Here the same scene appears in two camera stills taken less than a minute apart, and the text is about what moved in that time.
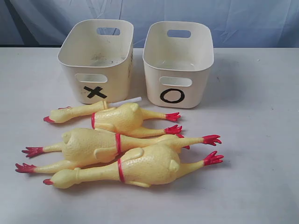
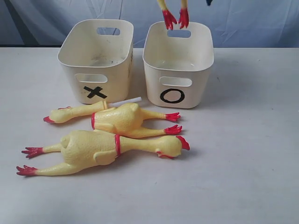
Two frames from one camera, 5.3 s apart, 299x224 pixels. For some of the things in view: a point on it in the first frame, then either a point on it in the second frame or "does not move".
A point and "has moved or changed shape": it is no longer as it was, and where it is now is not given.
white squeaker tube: (132, 100) does not move
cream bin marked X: (97, 67) does not move
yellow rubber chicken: (82, 147) has moved or changed shape
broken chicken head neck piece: (63, 113) does not move
